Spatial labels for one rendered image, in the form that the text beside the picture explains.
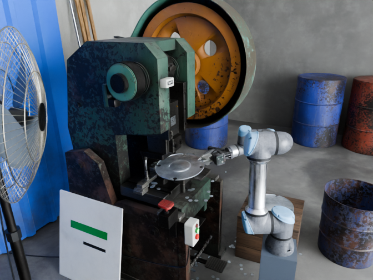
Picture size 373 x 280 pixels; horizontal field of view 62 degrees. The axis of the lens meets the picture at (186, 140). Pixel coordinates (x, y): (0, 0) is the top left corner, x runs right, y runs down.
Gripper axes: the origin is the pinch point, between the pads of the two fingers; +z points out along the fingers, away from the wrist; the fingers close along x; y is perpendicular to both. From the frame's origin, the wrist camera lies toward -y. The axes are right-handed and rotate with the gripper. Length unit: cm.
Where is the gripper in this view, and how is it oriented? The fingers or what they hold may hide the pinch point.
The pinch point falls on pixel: (198, 160)
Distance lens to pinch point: 186.6
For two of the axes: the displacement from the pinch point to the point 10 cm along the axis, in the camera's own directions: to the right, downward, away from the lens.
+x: 1.0, 9.1, 4.0
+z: -9.1, 2.5, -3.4
